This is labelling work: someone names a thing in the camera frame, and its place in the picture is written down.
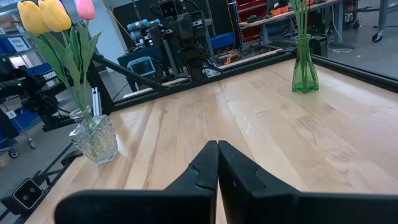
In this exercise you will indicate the clear cut-glass vase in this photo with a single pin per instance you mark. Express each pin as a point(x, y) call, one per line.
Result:
point(96, 143)

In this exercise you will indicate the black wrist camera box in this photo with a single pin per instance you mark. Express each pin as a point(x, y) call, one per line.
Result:
point(168, 8)

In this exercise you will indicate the gray robot with blue caps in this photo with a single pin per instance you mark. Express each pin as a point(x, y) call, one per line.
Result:
point(136, 25)

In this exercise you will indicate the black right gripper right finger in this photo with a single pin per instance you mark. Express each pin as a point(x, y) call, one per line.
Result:
point(280, 208)

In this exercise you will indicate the green glass vase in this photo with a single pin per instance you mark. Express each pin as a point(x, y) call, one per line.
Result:
point(304, 77)

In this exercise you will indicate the gray leg with caster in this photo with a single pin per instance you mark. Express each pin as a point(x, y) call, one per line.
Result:
point(377, 37)

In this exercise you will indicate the table-level camera box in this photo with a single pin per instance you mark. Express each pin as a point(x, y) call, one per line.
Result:
point(28, 193)

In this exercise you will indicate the blue labelled storage bin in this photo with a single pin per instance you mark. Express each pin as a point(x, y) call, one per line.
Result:
point(18, 43)

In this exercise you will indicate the blue plastic bin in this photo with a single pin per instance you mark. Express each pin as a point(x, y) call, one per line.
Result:
point(222, 40)

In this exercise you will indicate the white number sign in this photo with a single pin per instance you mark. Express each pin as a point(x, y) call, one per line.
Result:
point(11, 114)

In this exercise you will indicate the yellow artificial tulip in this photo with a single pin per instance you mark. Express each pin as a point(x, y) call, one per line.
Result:
point(54, 14)
point(31, 17)

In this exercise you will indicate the black metal table frame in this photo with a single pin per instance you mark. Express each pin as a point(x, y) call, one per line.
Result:
point(248, 68)

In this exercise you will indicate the wooden workbench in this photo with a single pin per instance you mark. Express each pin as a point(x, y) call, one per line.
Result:
point(295, 12)

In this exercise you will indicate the black background robot arm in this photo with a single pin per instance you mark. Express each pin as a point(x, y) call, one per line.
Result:
point(34, 93)

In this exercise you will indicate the silver aluminium extrusion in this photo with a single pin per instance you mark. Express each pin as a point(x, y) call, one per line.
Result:
point(96, 101)

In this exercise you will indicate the blue framed teach pendant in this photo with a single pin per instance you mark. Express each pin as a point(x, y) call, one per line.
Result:
point(142, 66)

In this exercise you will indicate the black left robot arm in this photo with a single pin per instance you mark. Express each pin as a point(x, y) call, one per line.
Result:
point(197, 67)

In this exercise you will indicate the pink artificial tulip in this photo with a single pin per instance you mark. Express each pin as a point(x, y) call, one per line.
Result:
point(84, 8)
point(61, 3)

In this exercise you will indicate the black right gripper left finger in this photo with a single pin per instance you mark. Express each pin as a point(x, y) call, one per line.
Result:
point(149, 205)

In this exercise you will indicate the red storage bins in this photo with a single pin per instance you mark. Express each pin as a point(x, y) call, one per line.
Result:
point(252, 18)

